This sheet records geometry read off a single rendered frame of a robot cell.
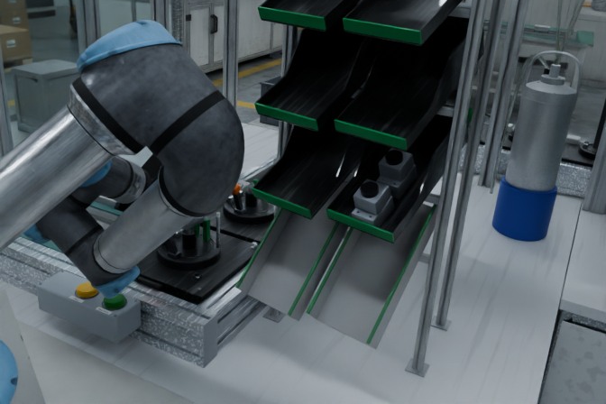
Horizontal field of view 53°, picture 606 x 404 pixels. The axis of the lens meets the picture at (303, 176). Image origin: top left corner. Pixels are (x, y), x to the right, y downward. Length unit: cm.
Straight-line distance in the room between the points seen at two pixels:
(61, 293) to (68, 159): 56
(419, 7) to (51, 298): 88
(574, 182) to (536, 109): 56
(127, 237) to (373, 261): 45
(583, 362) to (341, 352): 67
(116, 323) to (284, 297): 32
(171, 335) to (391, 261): 45
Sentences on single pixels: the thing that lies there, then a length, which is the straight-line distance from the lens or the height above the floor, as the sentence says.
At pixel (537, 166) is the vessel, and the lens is 177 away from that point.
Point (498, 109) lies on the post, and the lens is 211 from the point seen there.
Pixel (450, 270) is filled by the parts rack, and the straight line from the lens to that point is 134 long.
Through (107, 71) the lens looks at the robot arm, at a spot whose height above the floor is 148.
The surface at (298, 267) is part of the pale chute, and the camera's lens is 117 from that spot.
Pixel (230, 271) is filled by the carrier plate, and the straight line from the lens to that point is 130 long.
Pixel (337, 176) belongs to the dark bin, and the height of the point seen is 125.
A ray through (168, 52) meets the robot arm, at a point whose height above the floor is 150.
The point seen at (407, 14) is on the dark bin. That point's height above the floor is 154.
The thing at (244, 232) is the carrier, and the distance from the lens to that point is 146.
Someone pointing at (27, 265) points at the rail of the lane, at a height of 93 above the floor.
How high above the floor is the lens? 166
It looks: 23 degrees down
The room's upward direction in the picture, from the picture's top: 4 degrees clockwise
